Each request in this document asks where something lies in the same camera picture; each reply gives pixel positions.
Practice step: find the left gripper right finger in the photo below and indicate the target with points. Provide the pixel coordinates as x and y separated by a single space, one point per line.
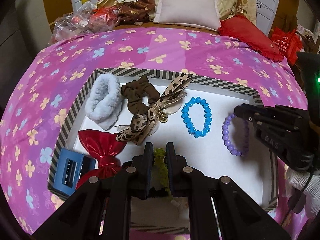
218 208

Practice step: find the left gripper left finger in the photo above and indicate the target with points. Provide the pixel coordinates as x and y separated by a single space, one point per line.
101 208

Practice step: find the red satin bow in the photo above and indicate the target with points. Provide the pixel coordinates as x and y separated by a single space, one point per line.
103 147

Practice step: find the leopard bow brown scrunchie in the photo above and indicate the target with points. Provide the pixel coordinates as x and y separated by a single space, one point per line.
149 107

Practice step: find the white gloved right hand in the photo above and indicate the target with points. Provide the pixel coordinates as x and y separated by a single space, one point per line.
298 180

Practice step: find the blue hair clip card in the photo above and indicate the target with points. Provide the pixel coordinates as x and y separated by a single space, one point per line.
71 166

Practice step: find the red shopping bag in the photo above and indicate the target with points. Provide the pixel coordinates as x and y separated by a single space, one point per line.
288 44

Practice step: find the striped white tray box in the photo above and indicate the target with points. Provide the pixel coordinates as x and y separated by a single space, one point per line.
256 173

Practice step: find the grey fluffy scrunchie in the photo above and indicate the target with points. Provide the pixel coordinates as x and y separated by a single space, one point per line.
104 103

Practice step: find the red cushion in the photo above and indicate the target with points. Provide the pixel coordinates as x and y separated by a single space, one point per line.
245 31

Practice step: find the pink floral bed sheet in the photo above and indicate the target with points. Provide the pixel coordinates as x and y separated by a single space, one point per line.
43 96

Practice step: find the white grey pillow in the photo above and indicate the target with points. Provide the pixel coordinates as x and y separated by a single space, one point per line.
190 13

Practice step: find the clear plastic bag pile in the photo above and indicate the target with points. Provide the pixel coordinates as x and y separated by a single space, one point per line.
87 19

